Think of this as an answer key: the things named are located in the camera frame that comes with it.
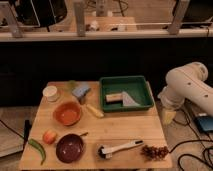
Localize blue box on floor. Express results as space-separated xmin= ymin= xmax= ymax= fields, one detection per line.
xmin=195 ymin=116 xmax=213 ymax=133

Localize red yellow apple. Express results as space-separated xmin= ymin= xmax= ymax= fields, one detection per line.
xmin=42 ymin=130 xmax=57 ymax=144

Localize green small object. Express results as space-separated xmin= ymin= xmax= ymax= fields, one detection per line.
xmin=68 ymin=80 xmax=77 ymax=90

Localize black cables on floor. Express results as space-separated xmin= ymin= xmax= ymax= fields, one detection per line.
xmin=169 ymin=109 xmax=213 ymax=171

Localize white cup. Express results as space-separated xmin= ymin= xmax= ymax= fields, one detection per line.
xmin=42 ymin=86 xmax=59 ymax=102

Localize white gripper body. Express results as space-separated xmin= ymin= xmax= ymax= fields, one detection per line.
xmin=158 ymin=87 xmax=182 ymax=110

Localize wooden block in tray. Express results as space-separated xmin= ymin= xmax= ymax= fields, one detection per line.
xmin=106 ymin=93 xmax=122 ymax=103

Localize green plastic tray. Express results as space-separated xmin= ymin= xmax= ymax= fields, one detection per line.
xmin=99 ymin=76 xmax=154 ymax=112

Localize dark purple bowl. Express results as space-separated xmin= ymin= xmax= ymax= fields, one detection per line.
xmin=56 ymin=134 xmax=84 ymax=163

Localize orange bowl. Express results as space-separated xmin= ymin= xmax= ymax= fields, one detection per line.
xmin=53 ymin=101 xmax=81 ymax=126

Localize yellow gripper fingers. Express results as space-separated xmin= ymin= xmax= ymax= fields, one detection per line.
xmin=162 ymin=109 xmax=176 ymax=125

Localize grey towel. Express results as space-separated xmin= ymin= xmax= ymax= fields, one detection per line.
xmin=122 ymin=91 xmax=139 ymax=107

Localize white handled brush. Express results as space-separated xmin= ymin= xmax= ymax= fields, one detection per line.
xmin=98 ymin=140 xmax=143 ymax=159

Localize green chili pepper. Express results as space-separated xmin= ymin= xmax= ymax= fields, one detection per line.
xmin=28 ymin=139 xmax=46 ymax=164

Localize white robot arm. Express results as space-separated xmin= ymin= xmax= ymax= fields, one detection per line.
xmin=158 ymin=62 xmax=213 ymax=125

